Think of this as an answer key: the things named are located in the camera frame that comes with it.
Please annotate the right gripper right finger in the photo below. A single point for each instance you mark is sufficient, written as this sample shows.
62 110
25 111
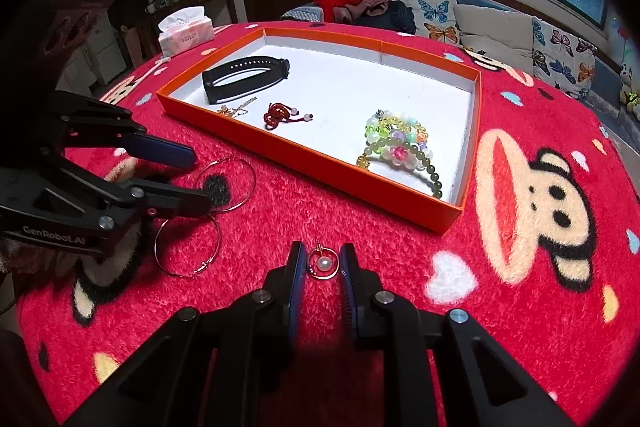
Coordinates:
433 360

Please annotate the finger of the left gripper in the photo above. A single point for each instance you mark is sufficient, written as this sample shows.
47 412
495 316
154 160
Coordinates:
152 148
164 200

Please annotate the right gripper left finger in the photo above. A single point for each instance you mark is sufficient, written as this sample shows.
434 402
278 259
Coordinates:
207 369

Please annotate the silver hoop earring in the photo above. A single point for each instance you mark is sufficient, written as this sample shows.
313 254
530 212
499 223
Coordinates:
229 183
185 248

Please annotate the black fitness band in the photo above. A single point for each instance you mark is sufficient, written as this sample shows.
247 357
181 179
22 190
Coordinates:
248 75

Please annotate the red knot charm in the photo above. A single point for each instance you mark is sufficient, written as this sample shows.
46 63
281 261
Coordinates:
279 113

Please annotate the pearl ring earring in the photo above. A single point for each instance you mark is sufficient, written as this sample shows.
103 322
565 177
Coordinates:
322 263

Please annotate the pink tissue pack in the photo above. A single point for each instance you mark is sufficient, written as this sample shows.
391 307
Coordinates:
184 29

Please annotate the red monkey print blanket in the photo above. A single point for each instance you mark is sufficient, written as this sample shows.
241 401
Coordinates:
402 233

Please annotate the pile of clothes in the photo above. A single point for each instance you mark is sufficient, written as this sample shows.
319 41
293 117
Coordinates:
382 14

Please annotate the orange tray white interior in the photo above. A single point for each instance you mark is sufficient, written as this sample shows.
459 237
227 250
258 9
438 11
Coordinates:
342 80

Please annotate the plush toys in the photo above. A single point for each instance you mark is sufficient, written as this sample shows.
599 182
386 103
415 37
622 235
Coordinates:
629 94

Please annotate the butterfly pillow left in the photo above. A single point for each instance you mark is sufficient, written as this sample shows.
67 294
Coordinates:
435 19

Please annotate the butterfly pillow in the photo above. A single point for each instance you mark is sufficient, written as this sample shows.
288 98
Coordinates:
563 60
435 19

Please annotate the butterfly pillow right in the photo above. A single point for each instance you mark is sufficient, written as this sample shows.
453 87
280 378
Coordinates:
563 60

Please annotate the blue sofa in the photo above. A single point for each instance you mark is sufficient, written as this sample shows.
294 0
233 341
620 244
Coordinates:
604 95

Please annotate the beige cushion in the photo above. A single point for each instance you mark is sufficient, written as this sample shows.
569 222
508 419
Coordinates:
502 35

